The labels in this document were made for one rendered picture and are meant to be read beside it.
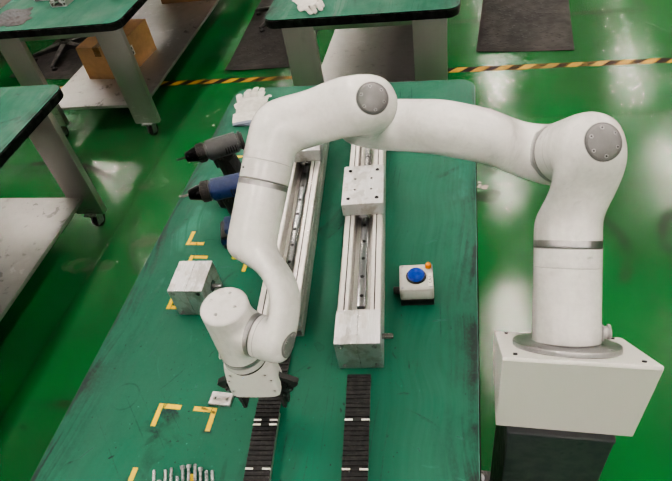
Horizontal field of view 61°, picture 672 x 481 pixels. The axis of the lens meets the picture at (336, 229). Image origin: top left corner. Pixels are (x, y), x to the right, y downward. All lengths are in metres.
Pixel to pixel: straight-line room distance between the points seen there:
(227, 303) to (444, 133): 0.48
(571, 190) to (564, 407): 0.40
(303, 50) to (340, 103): 2.07
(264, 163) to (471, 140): 0.36
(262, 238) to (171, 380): 0.54
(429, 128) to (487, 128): 0.10
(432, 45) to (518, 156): 1.82
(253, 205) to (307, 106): 0.19
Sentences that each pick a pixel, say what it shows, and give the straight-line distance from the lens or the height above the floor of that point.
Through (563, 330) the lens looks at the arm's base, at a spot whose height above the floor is 1.01.
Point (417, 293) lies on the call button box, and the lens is 1.36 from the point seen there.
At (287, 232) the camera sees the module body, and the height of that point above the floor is 0.83.
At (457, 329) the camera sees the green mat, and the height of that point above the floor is 0.78.
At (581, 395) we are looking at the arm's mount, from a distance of 1.14.
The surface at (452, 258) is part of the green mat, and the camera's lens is 1.50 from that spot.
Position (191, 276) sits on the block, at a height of 0.87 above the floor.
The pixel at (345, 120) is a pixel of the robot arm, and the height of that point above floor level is 1.37.
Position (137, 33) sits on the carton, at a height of 0.40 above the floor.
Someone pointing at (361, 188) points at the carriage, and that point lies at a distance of 1.53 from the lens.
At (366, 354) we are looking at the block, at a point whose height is 0.83.
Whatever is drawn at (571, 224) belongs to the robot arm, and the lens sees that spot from 1.08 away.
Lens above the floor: 1.88
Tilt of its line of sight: 43 degrees down
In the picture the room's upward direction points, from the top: 11 degrees counter-clockwise
